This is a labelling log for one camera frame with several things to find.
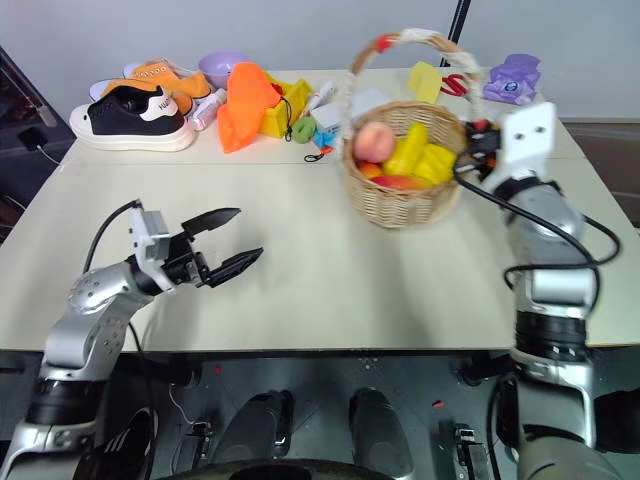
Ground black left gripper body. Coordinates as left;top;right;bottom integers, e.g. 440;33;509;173
161;229;212;289

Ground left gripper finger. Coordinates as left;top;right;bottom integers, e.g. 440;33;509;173
180;207;243;244
205;246;265;289

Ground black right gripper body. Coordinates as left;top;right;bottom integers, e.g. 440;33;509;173
464;127;504;182

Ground wicker basket with handle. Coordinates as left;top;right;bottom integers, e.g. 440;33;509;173
333;27;489;231

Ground yellow ridged star fruit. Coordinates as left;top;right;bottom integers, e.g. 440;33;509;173
411;143;458;186

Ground red scissors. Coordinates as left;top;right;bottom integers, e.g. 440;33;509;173
440;73;472;97

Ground purple plastic package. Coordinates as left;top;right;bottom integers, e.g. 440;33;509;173
481;52;543;107

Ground yellow banana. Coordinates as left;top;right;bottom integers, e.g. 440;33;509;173
383;123;430;177

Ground yellow sponge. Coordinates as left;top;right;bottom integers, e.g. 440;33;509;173
407;60;444;105

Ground red orange mango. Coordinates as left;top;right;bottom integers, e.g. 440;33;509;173
370;173;432;192

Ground pink peach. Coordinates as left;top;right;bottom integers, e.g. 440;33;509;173
354;122;397;164

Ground black tripod pole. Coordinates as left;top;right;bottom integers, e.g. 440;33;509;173
438;0;472;69

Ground small red orange fruit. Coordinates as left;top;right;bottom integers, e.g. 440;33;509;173
356;160;387;181

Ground pink white bottle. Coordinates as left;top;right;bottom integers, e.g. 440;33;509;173
189;88;229;133

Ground orange fabric bag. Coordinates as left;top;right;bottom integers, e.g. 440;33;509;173
216;61;282;155

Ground yellow fabric bag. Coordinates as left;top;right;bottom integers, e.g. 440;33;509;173
258;71;316;140

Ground black and white sneaker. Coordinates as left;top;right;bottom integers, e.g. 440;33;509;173
68;84;197;153

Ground white box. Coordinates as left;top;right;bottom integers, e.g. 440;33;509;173
311;88;387;132

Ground small blue item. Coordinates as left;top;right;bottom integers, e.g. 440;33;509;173
314;124;344;149

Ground orange canvas sneaker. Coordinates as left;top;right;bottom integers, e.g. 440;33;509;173
89;78;196;117
121;58;212;100

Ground purple bowl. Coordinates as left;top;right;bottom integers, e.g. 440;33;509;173
197;49;252;89

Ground white tube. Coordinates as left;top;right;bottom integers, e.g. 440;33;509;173
304;80;342;115

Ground dark side cabinet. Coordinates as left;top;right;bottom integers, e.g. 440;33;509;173
0;44;77;244

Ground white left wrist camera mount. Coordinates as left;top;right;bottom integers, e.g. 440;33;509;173
127;199;177;294

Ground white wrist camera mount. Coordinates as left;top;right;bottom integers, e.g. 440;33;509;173
127;199;177;294
498;101;559;177

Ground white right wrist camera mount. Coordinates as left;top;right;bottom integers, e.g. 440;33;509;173
498;101;559;177

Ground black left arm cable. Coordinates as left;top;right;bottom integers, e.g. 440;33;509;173
82;199;156;381

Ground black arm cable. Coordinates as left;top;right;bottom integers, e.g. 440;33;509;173
82;199;156;381
452;158;622;290

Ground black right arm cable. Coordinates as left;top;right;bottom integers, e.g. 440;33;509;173
452;158;622;290

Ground green ring toy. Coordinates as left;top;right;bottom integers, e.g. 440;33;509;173
290;116;319;146

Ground black lanyard with orange clip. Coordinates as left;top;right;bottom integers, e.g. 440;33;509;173
303;142;336;163

